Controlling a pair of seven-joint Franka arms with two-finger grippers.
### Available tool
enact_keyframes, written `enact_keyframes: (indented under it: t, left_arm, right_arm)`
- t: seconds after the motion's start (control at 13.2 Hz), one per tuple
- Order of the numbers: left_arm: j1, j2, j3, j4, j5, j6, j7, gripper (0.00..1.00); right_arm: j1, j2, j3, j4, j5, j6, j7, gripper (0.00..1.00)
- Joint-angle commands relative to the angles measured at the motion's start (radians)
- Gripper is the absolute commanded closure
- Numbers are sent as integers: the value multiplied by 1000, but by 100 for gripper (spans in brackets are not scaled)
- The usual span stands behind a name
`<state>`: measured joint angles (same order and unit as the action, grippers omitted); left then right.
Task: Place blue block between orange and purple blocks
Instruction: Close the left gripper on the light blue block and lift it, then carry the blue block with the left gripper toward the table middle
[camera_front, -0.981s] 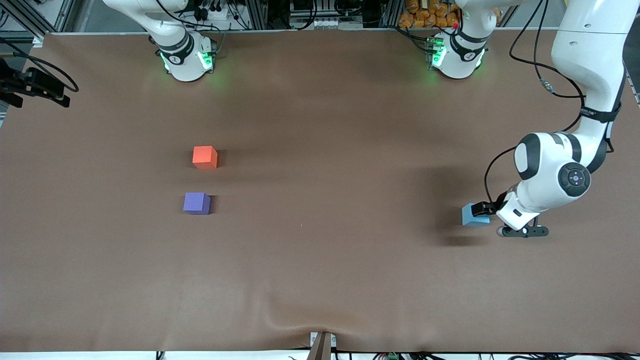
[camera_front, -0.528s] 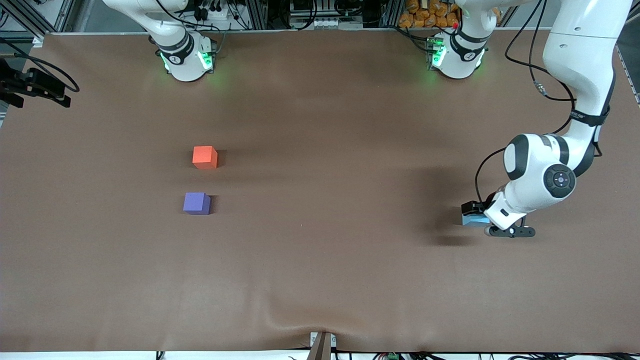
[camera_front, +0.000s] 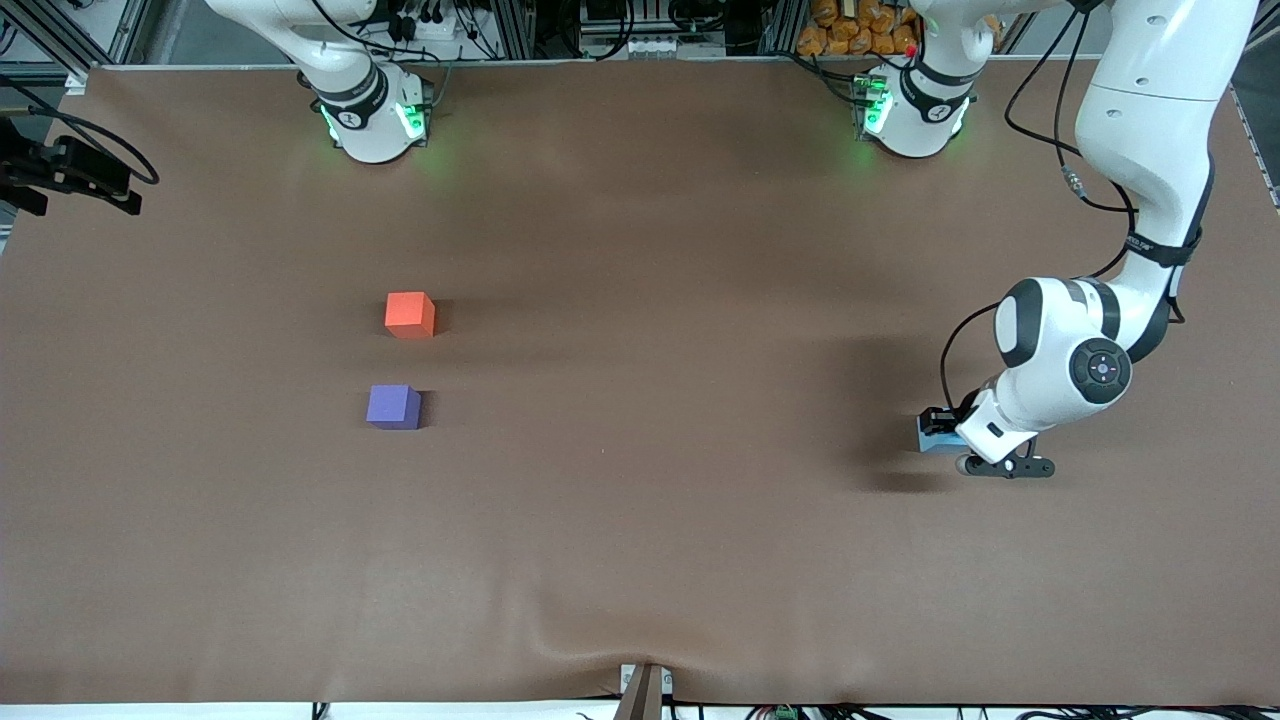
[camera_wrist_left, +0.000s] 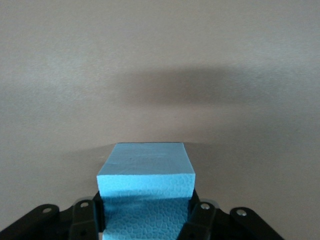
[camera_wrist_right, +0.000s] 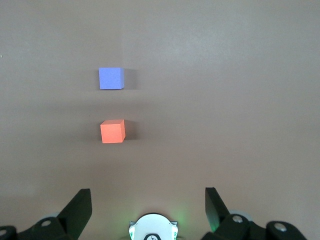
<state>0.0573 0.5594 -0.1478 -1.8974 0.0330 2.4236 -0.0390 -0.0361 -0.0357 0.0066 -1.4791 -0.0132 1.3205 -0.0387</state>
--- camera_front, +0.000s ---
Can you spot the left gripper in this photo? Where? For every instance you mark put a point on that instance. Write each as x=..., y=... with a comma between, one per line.
x=944, y=419

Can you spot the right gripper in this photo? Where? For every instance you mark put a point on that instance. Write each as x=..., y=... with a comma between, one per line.
x=72, y=165

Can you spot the blue block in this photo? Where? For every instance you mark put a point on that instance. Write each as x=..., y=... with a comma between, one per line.
x=935, y=446

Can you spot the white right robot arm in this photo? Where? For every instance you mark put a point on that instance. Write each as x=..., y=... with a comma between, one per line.
x=370, y=130

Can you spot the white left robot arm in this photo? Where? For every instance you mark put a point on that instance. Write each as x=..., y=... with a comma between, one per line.
x=1150, y=100

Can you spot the orange block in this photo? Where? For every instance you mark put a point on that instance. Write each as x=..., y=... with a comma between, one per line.
x=408, y=312

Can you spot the purple block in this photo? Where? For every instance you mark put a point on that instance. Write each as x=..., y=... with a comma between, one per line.
x=392, y=405

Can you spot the brown table cover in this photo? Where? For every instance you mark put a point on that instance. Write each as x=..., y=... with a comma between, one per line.
x=700, y=450

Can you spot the bag of orange round items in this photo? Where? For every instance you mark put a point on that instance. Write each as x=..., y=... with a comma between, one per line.
x=840, y=30

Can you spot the white power strip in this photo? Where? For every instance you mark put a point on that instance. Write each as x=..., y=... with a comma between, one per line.
x=655, y=45

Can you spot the brown post with bracket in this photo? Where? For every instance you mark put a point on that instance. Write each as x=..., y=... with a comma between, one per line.
x=645, y=695

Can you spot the aluminium frame post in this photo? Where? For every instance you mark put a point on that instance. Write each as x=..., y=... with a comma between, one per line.
x=782, y=25
x=515, y=25

